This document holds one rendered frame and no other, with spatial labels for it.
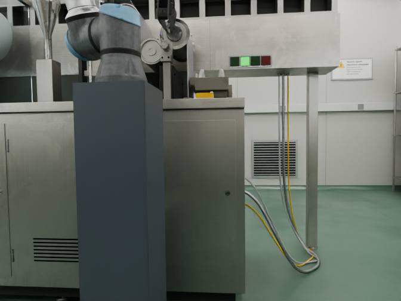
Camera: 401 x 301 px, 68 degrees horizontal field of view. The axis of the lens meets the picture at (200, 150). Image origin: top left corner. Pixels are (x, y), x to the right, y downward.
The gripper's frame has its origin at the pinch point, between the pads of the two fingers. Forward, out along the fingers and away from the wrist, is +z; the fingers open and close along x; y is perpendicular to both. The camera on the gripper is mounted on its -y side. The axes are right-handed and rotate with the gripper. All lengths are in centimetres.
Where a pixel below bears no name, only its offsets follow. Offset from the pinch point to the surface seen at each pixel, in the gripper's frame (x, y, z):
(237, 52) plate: -34, 23, 29
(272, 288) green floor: -49, -94, 83
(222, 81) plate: -25.1, -18.4, 16.2
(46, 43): 69, 9, 10
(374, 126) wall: -222, 142, 233
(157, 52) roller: 6.9, -3.8, 9.3
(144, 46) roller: 13.5, -1.2, 7.1
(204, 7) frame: -14.4, 44.0, 12.3
